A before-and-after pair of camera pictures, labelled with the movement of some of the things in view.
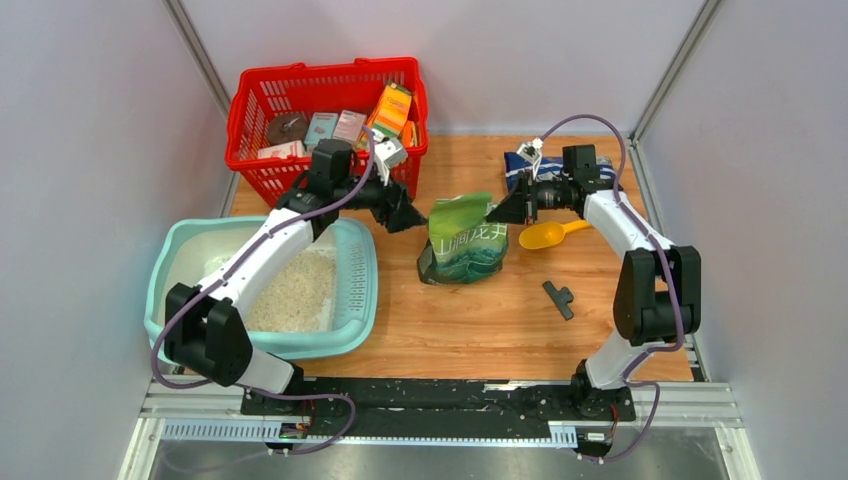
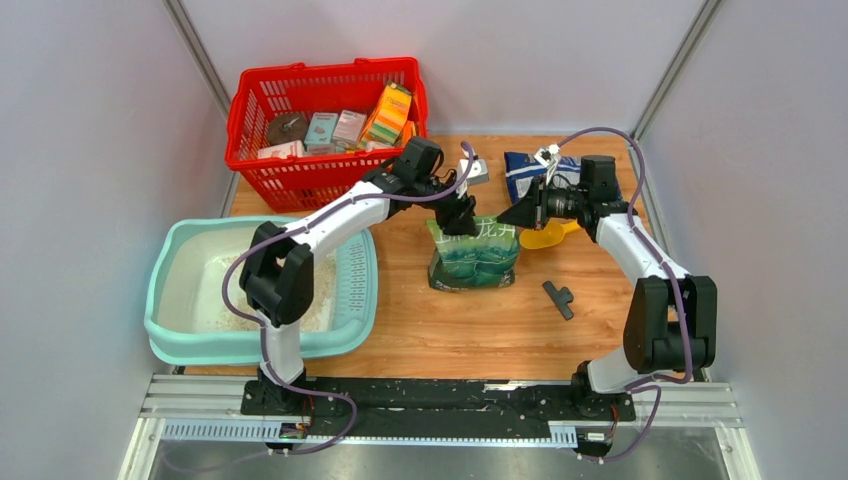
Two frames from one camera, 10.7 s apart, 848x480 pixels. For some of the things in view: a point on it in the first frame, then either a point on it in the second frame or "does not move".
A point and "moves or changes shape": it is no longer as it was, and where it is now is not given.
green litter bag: x=463 y=246 moves or changes shape
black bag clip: x=561 y=298 does not move
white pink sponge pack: x=282 y=150 does not move
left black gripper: x=406 y=215 → x=460 y=212
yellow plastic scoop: x=539 y=236 does not move
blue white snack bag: x=549 y=166 does not move
